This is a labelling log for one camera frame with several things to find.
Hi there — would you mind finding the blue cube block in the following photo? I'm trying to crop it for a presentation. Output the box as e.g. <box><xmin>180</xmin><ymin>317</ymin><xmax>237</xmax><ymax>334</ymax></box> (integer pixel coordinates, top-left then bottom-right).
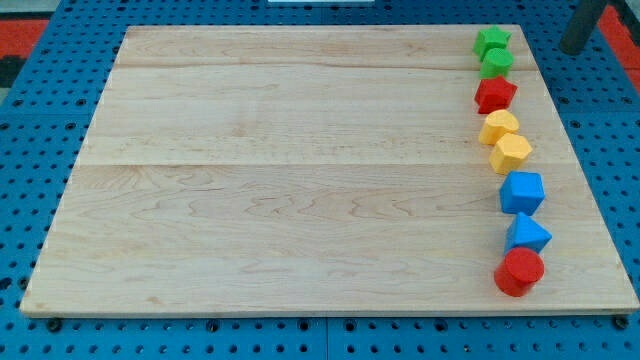
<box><xmin>499</xmin><ymin>171</ymin><xmax>546</xmax><ymax>216</ymax></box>

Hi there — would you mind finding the light wooden board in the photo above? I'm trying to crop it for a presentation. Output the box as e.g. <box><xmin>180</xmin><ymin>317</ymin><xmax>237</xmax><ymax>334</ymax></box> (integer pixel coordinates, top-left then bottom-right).
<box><xmin>20</xmin><ymin>25</ymin><xmax>639</xmax><ymax>319</ymax></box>

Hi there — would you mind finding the yellow heart block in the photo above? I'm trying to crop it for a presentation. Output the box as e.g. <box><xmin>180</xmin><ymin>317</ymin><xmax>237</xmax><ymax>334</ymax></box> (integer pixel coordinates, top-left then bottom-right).
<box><xmin>478</xmin><ymin>109</ymin><xmax>520</xmax><ymax>145</ymax></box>

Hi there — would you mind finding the red star block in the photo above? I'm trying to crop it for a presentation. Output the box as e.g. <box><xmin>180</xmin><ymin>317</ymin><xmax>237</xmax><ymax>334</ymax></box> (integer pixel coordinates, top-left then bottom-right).
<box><xmin>474</xmin><ymin>75</ymin><xmax>518</xmax><ymax>114</ymax></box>

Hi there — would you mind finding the yellow hexagon block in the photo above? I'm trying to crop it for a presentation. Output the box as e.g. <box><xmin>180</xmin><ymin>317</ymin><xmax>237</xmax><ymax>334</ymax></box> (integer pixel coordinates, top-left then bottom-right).
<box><xmin>489</xmin><ymin>133</ymin><xmax>533</xmax><ymax>175</ymax></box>

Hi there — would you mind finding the blue triangle block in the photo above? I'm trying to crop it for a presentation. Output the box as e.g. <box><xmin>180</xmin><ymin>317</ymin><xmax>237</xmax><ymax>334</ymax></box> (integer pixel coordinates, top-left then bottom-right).
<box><xmin>504</xmin><ymin>212</ymin><xmax>552</xmax><ymax>253</ymax></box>

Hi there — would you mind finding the green cylinder block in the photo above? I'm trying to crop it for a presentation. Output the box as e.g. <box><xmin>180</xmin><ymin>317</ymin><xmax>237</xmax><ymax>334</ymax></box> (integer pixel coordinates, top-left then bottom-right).
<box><xmin>480</xmin><ymin>48</ymin><xmax>514</xmax><ymax>79</ymax></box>

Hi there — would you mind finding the red cylinder block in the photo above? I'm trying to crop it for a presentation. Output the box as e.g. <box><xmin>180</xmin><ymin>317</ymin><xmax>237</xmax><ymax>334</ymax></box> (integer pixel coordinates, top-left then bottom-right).
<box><xmin>494</xmin><ymin>247</ymin><xmax>545</xmax><ymax>297</ymax></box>

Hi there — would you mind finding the green star block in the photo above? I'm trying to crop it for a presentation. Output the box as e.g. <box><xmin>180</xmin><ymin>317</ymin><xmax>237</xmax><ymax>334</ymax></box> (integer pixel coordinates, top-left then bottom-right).
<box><xmin>472</xmin><ymin>25</ymin><xmax>511</xmax><ymax>61</ymax></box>

